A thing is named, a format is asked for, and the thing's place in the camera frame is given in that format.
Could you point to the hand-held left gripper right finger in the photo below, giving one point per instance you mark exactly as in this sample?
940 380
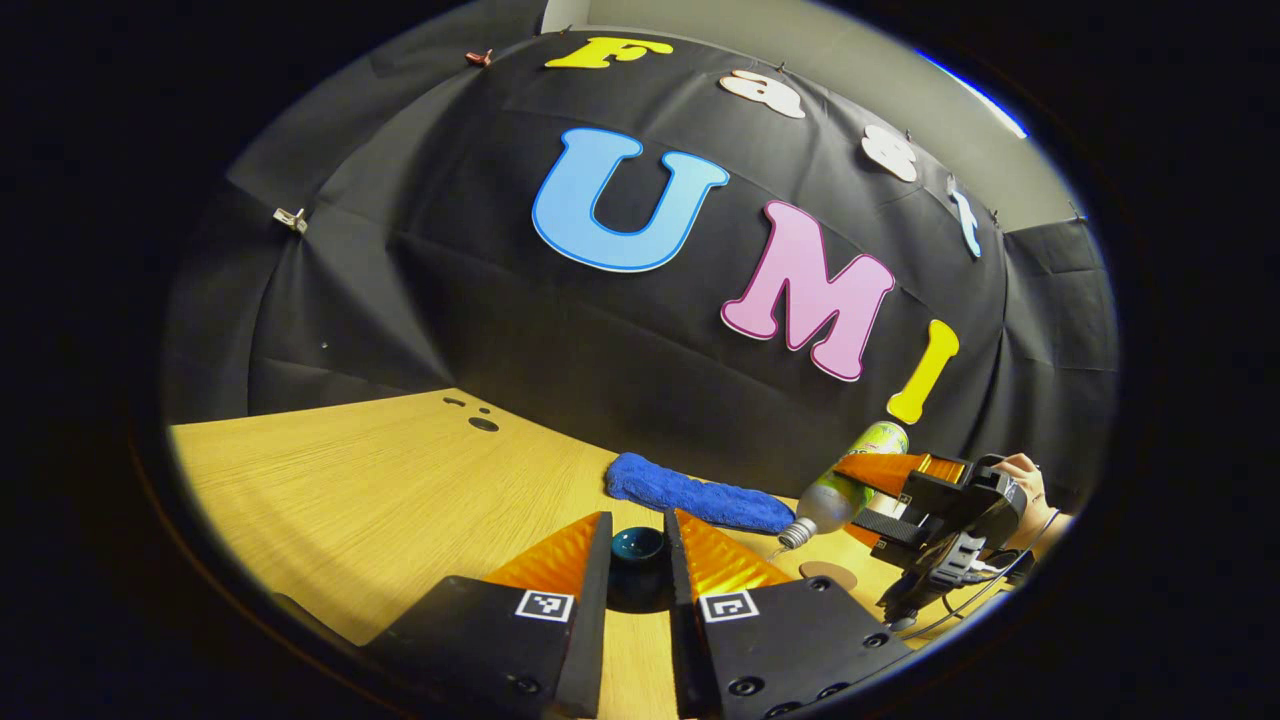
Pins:
682 620

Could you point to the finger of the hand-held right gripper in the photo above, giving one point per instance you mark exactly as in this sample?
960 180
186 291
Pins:
880 525
900 470

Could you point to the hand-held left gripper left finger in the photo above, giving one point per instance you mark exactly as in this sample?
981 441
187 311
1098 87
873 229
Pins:
596 610

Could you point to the silver green water bottle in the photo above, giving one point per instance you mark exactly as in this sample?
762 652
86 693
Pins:
845 485

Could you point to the round cork coaster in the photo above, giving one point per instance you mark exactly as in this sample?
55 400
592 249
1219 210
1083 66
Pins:
830 574

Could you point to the teal teacup lid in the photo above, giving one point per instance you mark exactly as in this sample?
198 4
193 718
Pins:
638 548

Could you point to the blue folded towel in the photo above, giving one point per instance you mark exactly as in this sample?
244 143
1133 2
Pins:
690 492

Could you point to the black backdrop cloth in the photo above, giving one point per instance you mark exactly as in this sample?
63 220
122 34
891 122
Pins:
500 300

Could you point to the silver metal clip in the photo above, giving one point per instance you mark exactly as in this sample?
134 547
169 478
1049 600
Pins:
291 218

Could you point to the copper metal clip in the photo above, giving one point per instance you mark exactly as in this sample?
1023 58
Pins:
479 57

